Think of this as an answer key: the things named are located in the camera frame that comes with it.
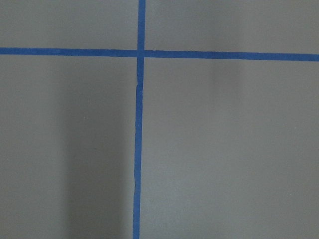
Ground blue tape strip crosswise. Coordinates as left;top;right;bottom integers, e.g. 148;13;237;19
0;47;319;62

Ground blue tape strip lengthwise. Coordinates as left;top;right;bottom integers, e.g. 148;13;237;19
133;0;146;239

